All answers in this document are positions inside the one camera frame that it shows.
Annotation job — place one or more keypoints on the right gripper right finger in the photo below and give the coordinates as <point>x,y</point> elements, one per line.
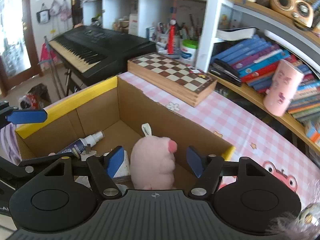
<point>207,171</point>

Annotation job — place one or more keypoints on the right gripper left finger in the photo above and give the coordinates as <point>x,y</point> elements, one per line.
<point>102,170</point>

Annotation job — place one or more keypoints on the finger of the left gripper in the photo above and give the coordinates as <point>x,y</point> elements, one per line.
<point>16,175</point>
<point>17,116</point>

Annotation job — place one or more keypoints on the small white charger adapter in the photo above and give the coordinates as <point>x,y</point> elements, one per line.
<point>88,152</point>

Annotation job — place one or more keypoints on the white plastic bottle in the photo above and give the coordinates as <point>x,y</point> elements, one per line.
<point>78,146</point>

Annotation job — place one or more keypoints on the pink plush pig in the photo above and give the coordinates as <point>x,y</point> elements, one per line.
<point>152,162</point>

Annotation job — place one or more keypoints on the white charger plug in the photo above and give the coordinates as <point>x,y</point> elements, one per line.
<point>122,166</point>

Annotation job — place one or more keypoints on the pink checkered tablecloth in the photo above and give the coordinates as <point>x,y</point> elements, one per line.
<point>249,136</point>

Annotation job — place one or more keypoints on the yellow cardboard box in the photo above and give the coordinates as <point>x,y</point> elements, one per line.
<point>118,109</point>

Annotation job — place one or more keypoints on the wooden chessboard box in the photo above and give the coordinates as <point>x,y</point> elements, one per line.
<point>188,84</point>

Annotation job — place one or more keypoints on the black electronic keyboard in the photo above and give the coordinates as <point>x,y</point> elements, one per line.
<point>94,54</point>

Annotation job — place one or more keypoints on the lower orange blue box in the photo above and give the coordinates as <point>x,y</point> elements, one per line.
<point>312,131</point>

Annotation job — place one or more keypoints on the row of leaning books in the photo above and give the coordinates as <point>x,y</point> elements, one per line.
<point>253,61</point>

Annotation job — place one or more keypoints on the white cream jar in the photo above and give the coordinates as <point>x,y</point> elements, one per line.
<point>188,51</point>

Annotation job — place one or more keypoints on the pink cylindrical container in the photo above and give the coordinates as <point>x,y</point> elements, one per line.
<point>285,82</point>

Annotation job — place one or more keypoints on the wooden retro radio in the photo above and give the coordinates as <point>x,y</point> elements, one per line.
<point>299,11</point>

